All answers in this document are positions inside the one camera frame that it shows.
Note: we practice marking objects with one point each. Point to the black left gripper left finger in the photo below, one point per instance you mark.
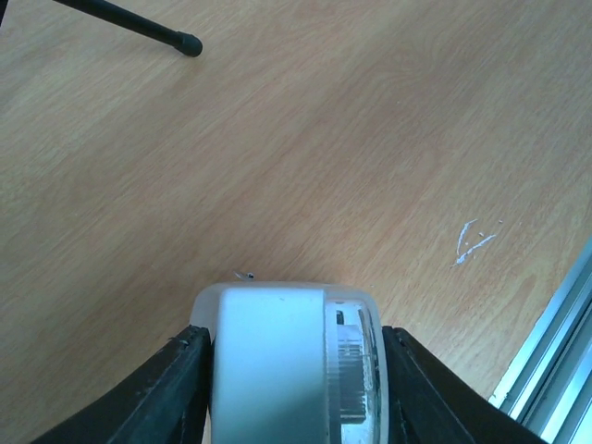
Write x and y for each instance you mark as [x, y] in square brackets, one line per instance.
[165, 400]

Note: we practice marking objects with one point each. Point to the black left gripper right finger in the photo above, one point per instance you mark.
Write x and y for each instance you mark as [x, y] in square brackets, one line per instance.
[428, 403]

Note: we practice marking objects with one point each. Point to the white metronome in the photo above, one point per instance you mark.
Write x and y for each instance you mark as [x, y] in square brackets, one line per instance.
[273, 365]

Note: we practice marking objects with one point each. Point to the black tripod music stand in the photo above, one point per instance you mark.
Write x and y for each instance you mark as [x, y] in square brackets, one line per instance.
[187, 44]

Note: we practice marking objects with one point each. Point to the aluminium front rail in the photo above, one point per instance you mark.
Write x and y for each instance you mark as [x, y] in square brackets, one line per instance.
[547, 387]

